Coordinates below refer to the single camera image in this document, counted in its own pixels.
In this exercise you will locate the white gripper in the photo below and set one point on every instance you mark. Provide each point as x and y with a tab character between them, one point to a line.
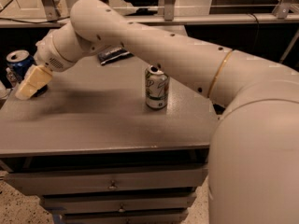
49	54

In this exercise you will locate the blue pepsi can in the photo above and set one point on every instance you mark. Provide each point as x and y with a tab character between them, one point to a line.
19	61

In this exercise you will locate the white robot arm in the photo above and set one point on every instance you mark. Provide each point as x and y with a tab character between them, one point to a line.
253	166

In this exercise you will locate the white green 7up can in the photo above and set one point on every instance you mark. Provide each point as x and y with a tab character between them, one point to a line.
156	87

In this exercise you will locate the clear plastic bottle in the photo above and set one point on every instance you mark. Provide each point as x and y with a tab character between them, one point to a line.
11	77

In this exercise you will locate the dark blue chip bag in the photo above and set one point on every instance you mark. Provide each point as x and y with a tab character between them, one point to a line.
112	54

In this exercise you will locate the grey drawer cabinet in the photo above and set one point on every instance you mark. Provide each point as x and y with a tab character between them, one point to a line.
96	117

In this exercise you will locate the top grey drawer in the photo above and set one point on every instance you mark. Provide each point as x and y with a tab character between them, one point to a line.
104	180

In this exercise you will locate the grey drawer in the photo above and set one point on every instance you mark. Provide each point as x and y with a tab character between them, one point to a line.
104	180
118	203
162	216

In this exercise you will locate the middle grey drawer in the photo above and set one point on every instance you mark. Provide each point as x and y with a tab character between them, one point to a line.
118	203

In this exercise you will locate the bottom grey drawer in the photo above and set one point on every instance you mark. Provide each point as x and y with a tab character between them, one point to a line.
162	216

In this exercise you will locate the metal frame rail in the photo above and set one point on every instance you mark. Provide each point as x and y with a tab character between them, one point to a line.
32	13

